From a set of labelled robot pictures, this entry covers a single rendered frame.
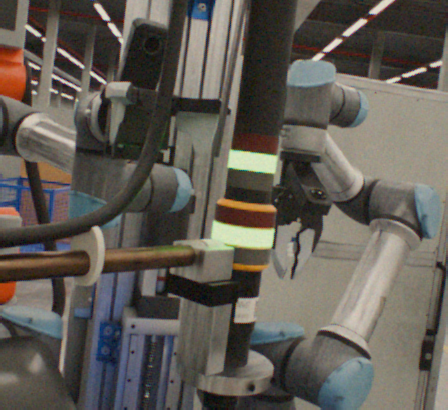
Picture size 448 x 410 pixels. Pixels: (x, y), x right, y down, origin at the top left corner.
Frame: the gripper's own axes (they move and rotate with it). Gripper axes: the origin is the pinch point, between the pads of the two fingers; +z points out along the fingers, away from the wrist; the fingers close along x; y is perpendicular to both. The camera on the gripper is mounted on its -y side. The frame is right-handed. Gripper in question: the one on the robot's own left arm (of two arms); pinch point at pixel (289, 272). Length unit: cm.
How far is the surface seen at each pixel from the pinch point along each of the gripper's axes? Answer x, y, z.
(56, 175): 50, 754, 42
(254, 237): 25, -53, -13
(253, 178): 25, -52, -17
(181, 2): 32, -56, -26
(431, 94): -106, 129, -55
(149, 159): 33, -57, -17
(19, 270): 39, -61, -11
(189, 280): 29, -53, -10
